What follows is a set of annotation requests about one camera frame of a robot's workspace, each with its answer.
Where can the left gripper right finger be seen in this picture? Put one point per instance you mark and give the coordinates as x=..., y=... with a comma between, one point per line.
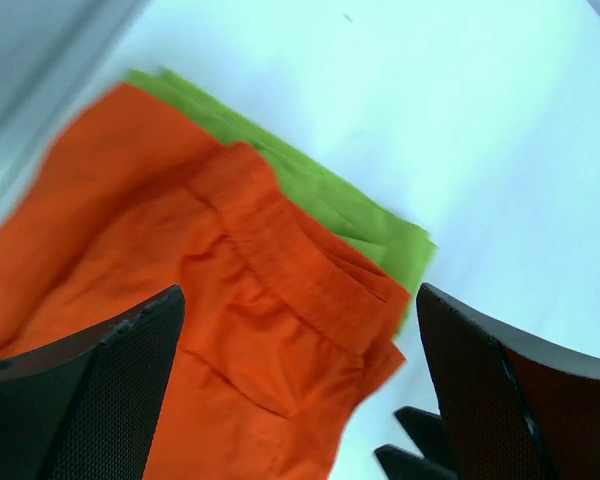
x=513, y=405

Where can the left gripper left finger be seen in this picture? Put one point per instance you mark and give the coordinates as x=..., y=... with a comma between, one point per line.
x=87, y=406

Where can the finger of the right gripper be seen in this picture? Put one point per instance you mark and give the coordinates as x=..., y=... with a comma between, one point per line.
x=426, y=430
x=399, y=464

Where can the orange shorts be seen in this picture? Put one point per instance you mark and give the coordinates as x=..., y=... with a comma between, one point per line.
x=287, y=328

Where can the lime green shorts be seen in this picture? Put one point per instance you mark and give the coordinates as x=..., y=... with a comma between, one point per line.
x=305, y=190

